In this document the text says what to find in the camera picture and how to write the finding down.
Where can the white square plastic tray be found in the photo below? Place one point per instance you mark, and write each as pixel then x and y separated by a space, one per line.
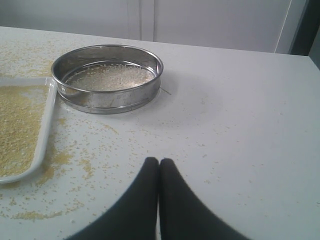
pixel 42 140

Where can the round steel mesh sieve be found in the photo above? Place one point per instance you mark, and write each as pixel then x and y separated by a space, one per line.
pixel 107 102

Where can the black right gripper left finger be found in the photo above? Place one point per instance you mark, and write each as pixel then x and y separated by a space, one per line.
pixel 134 215

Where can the white cabinet behind table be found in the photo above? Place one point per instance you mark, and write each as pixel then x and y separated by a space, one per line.
pixel 251 25

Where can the yellow and white grain mix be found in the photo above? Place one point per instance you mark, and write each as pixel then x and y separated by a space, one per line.
pixel 109 77

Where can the yellow sieved millet in tray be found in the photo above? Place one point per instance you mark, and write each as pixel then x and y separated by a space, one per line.
pixel 21 112

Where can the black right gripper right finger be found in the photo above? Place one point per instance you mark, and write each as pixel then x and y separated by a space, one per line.
pixel 182 214

